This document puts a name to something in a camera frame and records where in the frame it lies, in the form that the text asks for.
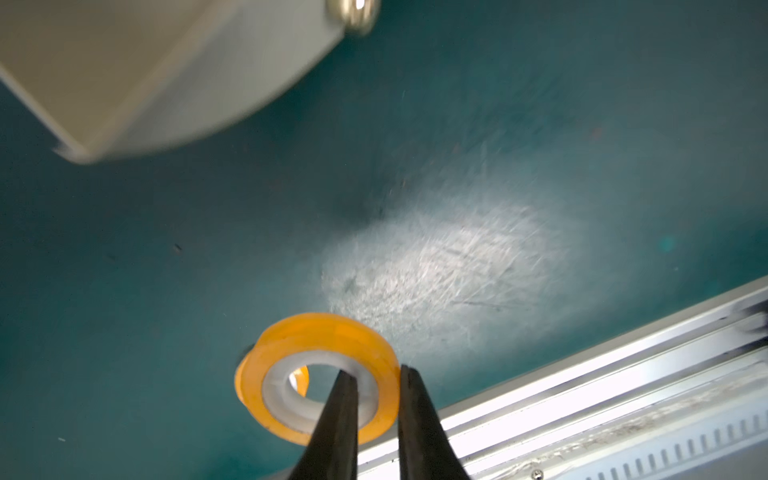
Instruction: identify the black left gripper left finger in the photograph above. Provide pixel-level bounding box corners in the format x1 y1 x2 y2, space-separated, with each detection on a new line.
288 371 359 480

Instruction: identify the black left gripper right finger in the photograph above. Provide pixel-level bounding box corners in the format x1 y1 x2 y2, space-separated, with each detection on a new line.
398 365 470 480

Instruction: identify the orange tape roll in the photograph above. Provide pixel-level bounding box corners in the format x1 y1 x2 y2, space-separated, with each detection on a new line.
242 313 400 446
234 357 310 403

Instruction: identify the grey bottom drawer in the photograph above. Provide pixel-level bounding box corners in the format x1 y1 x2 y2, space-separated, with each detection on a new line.
1 0 381 165

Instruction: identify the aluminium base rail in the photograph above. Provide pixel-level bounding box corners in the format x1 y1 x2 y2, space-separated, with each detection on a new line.
356 279 767 479

